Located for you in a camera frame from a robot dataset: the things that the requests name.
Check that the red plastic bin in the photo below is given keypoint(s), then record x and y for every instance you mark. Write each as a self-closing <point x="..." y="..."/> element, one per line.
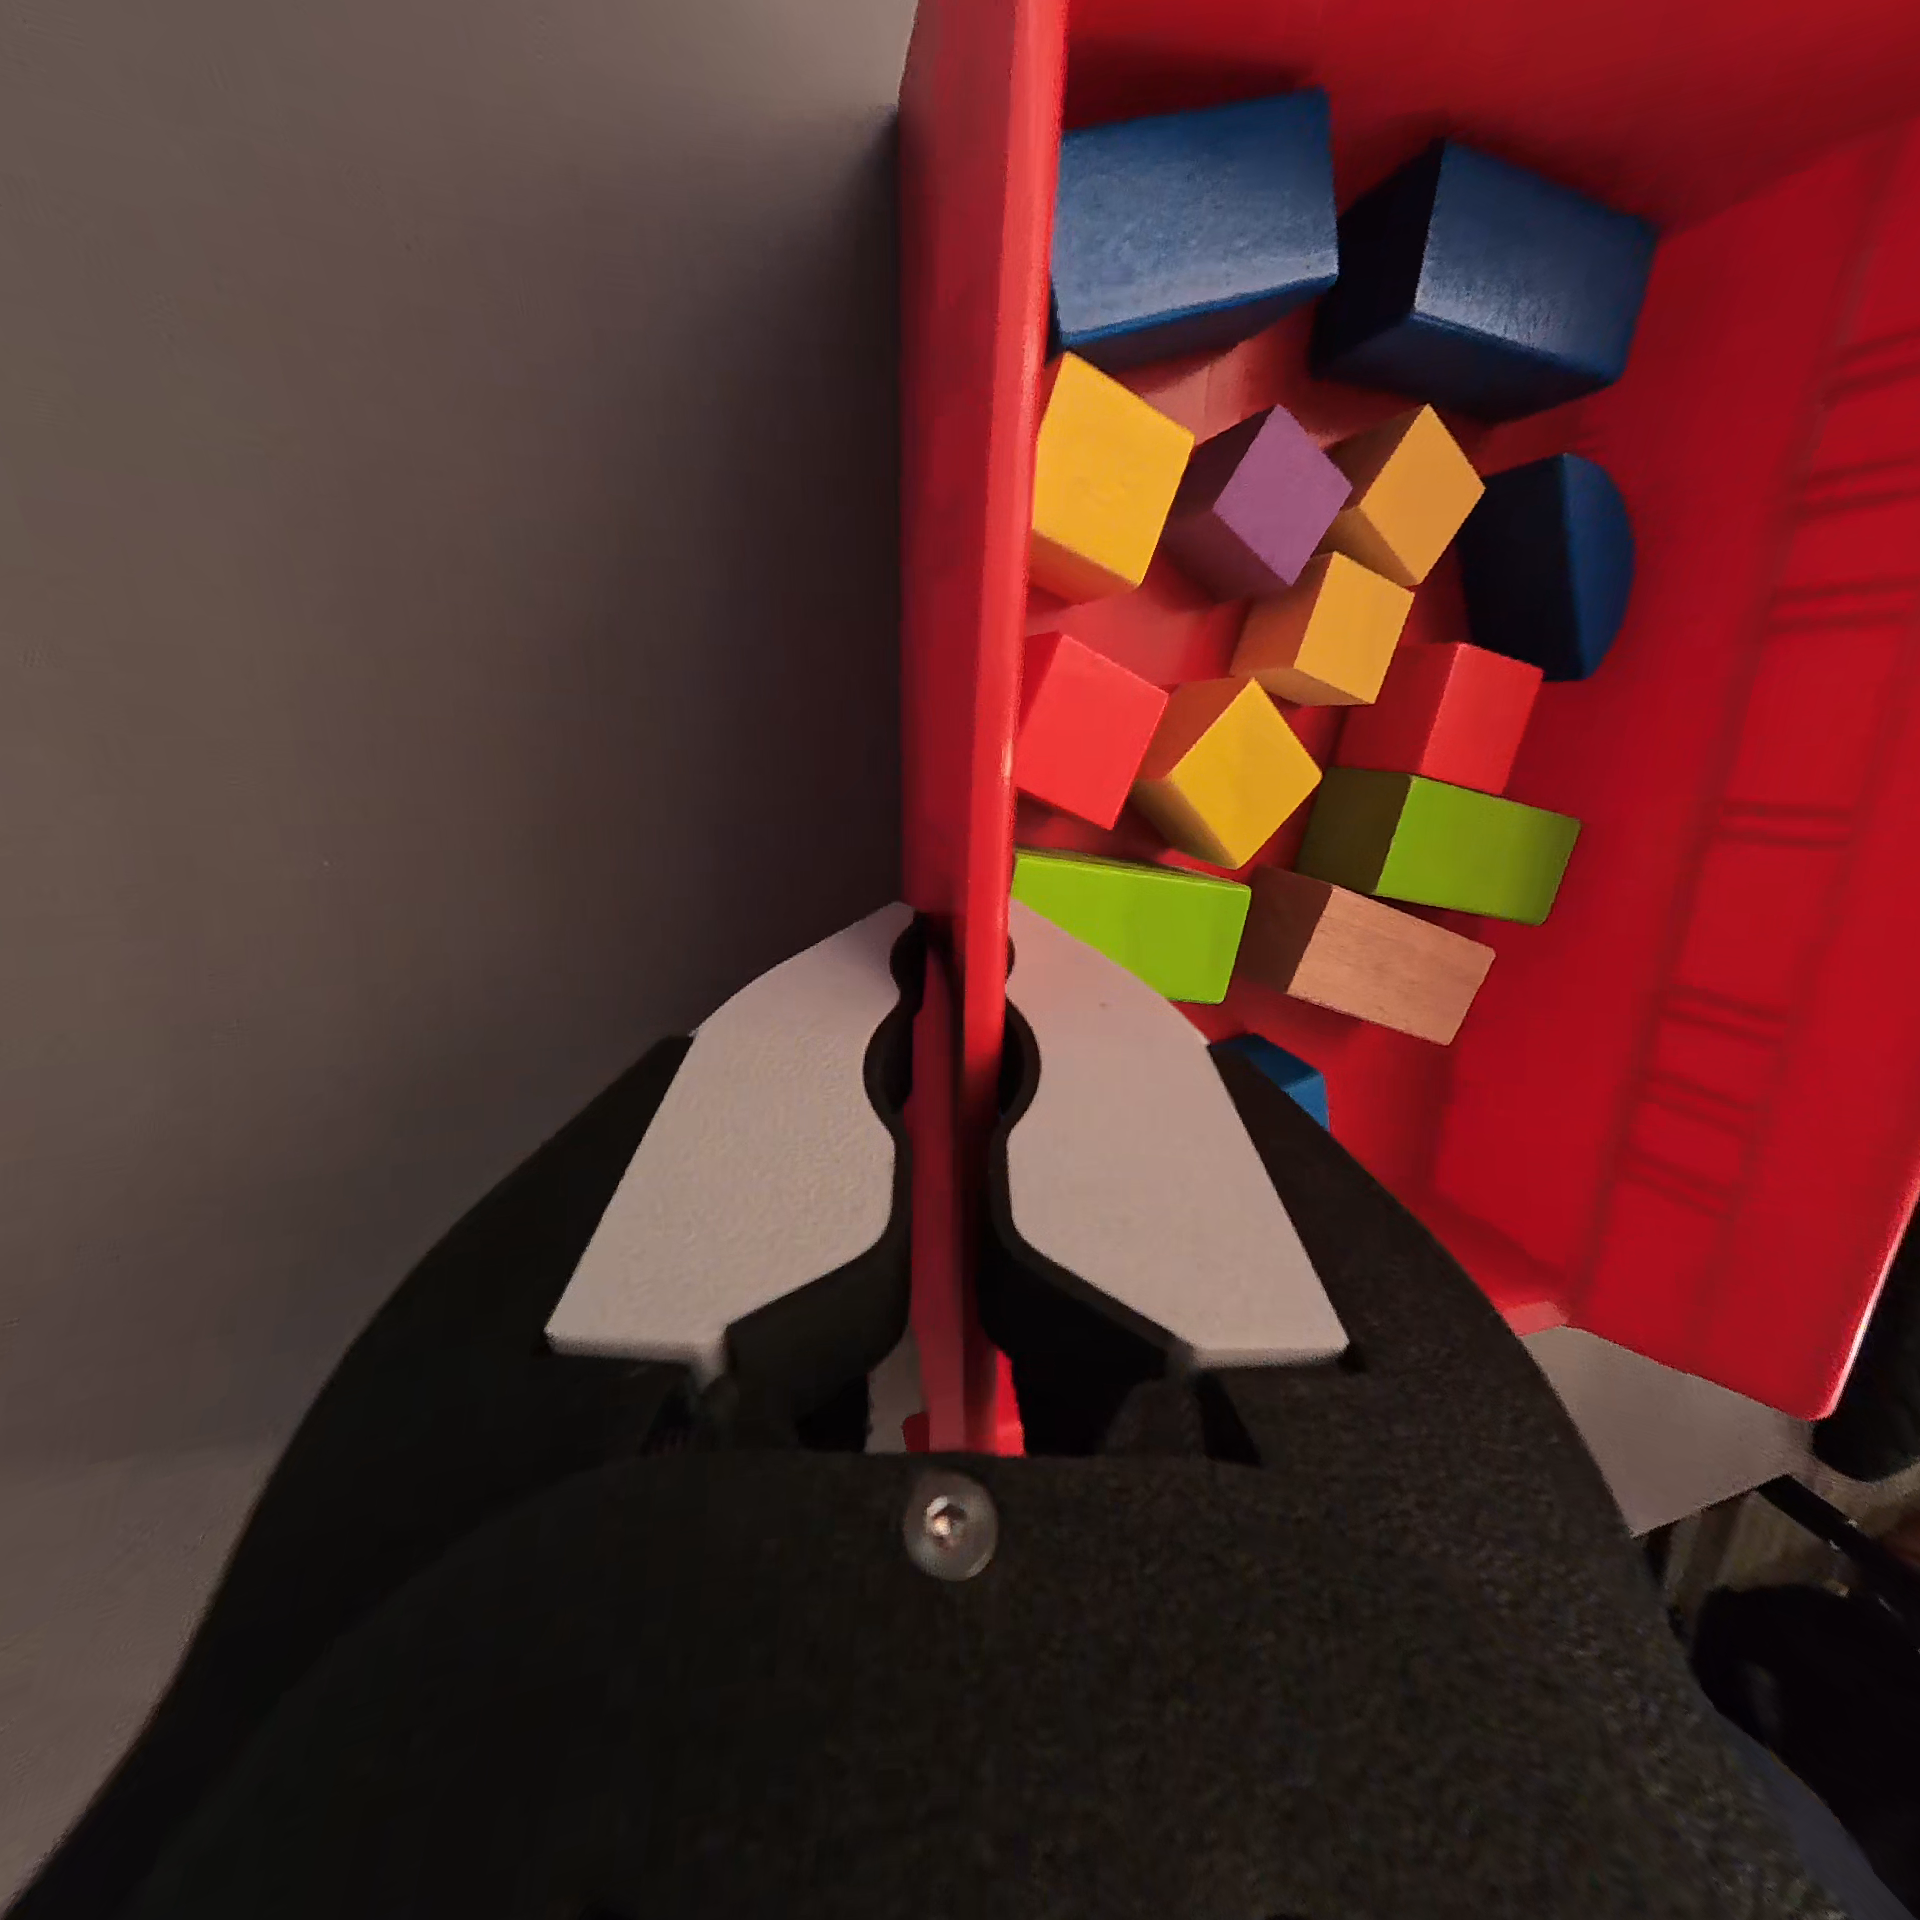
<point x="1651" y="900"/>

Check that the blue rectangular wooden block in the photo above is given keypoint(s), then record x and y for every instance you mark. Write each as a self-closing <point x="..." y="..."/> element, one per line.
<point x="1484" y="285"/>
<point x="1192" y="225"/>

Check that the blue wooden cube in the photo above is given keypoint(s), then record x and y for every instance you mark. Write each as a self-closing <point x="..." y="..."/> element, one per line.
<point x="1278" y="1077"/>

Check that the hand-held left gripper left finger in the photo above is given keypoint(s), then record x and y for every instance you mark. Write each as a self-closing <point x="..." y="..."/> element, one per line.
<point x="734" y="1185"/>

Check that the red wooden cube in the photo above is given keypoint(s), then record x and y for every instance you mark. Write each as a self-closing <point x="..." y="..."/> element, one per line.
<point x="1441" y="717"/>
<point x="1088" y="728"/>

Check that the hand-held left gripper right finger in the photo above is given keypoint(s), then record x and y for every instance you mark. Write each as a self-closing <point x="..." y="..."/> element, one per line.
<point x="1155" y="1201"/>

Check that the natural wooden rectangular block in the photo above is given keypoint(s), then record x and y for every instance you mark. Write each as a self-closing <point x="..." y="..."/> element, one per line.
<point x="1364" y="960"/>

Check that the green rectangular wooden block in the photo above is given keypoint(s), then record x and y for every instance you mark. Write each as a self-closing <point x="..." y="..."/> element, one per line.
<point x="1441" y="848"/>
<point x="1141" y="915"/>

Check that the purple wooden cube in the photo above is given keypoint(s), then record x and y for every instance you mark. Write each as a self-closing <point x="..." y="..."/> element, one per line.
<point x="1261" y="503"/>

